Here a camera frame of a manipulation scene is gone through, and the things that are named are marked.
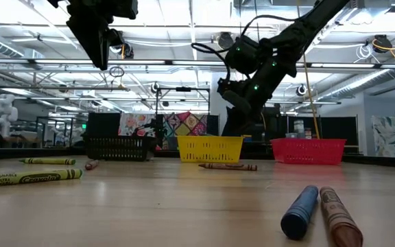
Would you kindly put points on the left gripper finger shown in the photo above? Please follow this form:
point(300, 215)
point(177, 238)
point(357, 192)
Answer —
point(86, 41)
point(101, 51)

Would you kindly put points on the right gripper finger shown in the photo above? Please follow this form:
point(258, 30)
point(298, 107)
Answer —
point(233, 125)
point(249, 127)

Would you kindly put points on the green crayon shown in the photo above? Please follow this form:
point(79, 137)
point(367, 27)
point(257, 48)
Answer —
point(46, 161)
point(29, 178)

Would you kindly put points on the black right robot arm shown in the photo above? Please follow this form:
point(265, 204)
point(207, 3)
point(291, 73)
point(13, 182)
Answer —
point(297, 31)

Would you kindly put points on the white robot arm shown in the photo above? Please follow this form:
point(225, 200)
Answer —
point(3, 113)

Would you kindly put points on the white pillar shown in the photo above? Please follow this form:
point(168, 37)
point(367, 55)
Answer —
point(214, 116)

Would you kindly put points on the black partition panel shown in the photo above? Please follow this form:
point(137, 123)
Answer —
point(338, 128)
point(103, 125)
point(273, 127)

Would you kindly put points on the yellow plastic basket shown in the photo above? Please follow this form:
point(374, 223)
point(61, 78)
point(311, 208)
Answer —
point(211, 149)

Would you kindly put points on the patchwork patterned cloth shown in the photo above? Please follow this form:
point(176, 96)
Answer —
point(183, 125)

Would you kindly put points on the stacked plastic containers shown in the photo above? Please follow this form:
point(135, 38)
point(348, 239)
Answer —
point(299, 128)

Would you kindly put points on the red plastic basket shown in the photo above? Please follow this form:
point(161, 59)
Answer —
point(307, 152)

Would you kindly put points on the floral patterned cloth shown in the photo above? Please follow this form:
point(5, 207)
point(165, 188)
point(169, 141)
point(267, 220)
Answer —
point(132, 125)

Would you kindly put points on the black plastic basket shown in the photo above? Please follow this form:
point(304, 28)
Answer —
point(115, 149)

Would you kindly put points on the blue crayon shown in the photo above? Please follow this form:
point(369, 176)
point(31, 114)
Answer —
point(298, 214)

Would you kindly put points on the leaf patterned cloth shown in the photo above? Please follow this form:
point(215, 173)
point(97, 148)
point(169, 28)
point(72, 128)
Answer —
point(394, 137)

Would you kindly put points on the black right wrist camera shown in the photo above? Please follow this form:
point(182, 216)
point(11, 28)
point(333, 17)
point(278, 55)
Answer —
point(227, 86)

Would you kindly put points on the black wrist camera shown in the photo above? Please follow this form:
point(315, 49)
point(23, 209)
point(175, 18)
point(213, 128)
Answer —
point(123, 8)
point(227, 86)

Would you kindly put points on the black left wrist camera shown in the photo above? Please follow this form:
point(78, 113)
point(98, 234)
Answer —
point(123, 8)

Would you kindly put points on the black frame stand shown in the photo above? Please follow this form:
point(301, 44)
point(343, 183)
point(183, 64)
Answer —
point(183, 89)

